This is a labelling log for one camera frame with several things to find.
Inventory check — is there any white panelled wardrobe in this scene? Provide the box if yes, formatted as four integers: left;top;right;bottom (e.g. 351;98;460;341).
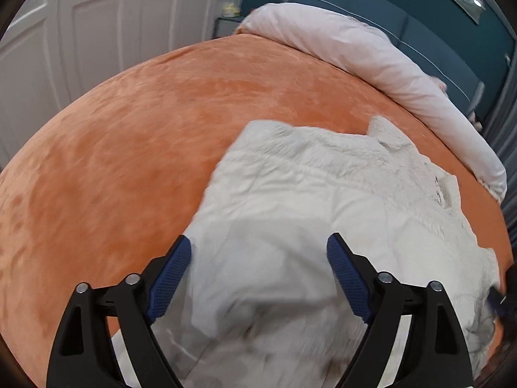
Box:
1;0;241;163

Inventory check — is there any white quilted padded jacket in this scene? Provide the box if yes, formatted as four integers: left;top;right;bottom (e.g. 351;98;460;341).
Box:
110;115;504;388

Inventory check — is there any orange plush bed cover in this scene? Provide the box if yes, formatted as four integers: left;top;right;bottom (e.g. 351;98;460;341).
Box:
1;34;512;387

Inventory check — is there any dark bedside table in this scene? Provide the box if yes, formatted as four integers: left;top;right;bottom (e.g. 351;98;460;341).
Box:
212;16;243;39

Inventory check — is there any rolled white pink duvet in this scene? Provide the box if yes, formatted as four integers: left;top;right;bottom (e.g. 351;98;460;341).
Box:
235;3;507;202

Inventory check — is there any teal upholstered headboard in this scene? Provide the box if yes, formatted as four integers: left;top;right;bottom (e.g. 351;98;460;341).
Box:
284;0;485;117

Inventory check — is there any yellow tissue pack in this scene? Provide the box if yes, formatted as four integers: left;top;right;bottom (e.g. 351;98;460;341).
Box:
222;2;241;18

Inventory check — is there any grey blue curtain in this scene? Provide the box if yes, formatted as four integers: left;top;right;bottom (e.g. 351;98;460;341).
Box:
482;39;517;252

